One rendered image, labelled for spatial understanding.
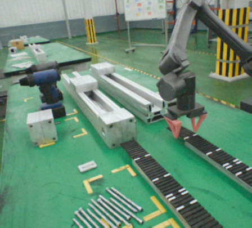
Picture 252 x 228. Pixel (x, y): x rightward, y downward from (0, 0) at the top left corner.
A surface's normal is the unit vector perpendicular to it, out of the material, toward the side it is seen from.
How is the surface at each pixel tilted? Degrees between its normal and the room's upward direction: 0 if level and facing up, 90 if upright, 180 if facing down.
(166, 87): 90
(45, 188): 0
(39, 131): 90
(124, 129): 90
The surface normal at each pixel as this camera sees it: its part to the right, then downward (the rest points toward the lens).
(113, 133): 0.40, 0.31
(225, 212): -0.10, -0.92
